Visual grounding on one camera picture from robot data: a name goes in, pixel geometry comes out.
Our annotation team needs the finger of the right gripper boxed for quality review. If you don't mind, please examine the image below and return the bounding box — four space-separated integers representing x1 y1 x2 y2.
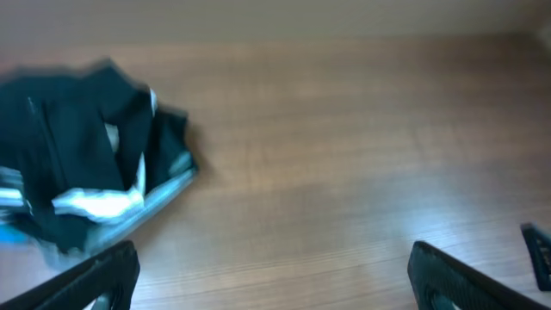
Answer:
520 223 550 291

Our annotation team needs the folded black shirt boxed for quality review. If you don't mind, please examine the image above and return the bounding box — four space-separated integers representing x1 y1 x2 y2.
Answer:
145 107 198 194

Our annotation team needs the folded blue garment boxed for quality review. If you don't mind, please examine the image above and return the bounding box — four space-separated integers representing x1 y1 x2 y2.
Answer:
0 225 30 245

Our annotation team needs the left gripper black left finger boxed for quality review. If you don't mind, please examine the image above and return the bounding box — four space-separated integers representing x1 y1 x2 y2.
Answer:
1 240 140 310

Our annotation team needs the folded grey garment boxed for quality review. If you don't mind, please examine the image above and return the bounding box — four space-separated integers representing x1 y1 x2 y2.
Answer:
40 167 194 270

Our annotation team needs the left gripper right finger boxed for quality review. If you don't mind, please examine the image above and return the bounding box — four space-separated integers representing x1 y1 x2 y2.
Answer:
407 241 547 310

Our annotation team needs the black t-shirt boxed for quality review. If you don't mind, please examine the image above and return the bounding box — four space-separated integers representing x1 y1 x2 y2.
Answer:
0 59 156 251

